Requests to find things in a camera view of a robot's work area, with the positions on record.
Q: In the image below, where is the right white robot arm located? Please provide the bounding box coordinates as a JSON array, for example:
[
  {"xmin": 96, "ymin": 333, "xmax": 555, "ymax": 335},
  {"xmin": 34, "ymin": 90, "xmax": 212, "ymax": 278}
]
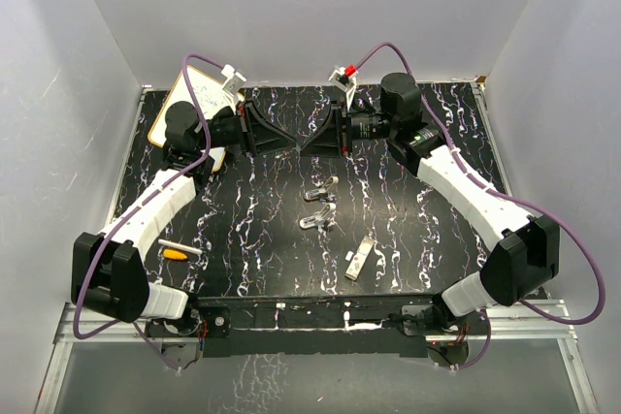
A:
[{"xmin": 300, "ymin": 67, "xmax": 560, "ymax": 334}]

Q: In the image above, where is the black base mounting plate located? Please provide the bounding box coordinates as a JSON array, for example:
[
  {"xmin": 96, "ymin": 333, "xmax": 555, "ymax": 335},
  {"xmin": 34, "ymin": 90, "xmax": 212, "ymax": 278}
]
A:
[{"xmin": 146, "ymin": 294, "xmax": 486, "ymax": 358}]

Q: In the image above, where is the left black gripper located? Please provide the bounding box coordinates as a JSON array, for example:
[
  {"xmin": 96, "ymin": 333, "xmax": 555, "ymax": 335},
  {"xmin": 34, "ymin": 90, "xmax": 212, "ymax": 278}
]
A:
[{"xmin": 196, "ymin": 100, "xmax": 297, "ymax": 158}]

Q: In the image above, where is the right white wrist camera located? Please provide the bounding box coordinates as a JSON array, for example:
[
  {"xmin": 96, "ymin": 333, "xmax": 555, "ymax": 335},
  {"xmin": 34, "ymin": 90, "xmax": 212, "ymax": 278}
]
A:
[{"xmin": 329, "ymin": 64, "xmax": 358, "ymax": 111}]

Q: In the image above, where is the white marker pen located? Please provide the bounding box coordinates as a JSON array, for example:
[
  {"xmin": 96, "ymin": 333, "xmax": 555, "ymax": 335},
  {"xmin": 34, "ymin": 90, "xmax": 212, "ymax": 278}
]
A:
[{"xmin": 158, "ymin": 239, "xmax": 202, "ymax": 255}]

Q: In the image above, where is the aluminium frame rail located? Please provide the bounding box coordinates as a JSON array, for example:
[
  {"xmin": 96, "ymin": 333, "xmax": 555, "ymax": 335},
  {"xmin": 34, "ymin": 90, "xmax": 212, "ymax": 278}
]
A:
[{"xmin": 35, "ymin": 303, "xmax": 175, "ymax": 413}]

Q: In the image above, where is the orange marker cap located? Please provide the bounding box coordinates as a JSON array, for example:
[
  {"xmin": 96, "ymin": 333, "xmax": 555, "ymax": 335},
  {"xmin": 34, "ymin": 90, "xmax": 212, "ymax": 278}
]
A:
[{"xmin": 162, "ymin": 248, "xmax": 188, "ymax": 261}]

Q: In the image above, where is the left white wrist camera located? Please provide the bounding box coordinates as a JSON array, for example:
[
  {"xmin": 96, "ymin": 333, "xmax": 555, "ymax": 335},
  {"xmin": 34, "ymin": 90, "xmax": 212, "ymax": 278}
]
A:
[{"xmin": 221, "ymin": 64, "xmax": 246, "ymax": 95}]

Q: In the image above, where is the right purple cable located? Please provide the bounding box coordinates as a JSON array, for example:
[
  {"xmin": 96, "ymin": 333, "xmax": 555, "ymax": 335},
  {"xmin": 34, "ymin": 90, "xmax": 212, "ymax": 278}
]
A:
[{"xmin": 353, "ymin": 42, "xmax": 607, "ymax": 369}]

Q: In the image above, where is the small whiteboard with wooden frame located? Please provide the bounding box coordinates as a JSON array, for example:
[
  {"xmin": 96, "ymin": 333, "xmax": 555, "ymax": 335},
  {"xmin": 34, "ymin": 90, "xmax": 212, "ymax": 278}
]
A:
[{"xmin": 147, "ymin": 67, "xmax": 244, "ymax": 174}]

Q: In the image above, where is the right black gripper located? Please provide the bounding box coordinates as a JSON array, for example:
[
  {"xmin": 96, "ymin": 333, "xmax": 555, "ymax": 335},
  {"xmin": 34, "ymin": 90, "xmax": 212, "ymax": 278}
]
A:
[{"xmin": 299, "ymin": 98, "xmax": 396, "ymax": 159}]

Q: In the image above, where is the beige grey stapler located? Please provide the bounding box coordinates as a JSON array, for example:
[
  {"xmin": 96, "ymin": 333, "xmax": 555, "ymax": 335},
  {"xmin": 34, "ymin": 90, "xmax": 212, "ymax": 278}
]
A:
[{"xmin": 303, "ymin": 175, "xmax": 339, "ymax": 202}]

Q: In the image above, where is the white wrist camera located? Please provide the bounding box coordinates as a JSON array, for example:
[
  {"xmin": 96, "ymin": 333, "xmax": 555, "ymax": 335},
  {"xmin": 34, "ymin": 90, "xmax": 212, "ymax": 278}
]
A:
[
  {"xmin": 221, "ymin": 64, "xmax": 246, "ymax": 95},
  {"xmin": 329, "ymin": 64, "xmax": 358, "ymax": 111}
]

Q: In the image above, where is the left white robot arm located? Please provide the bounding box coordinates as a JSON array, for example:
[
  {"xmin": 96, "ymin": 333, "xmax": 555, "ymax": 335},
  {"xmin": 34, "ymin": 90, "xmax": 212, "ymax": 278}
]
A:
[{"xmin": 71, "ymin": 101, "xmax": 296, "ymax": 335}]

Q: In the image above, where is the white staple box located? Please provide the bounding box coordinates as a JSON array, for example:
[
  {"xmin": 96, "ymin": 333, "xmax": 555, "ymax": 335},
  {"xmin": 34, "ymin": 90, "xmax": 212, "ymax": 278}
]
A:
[{"xmin": 344, "ymin": 236, "xmax": 375, "ymax": 281}]

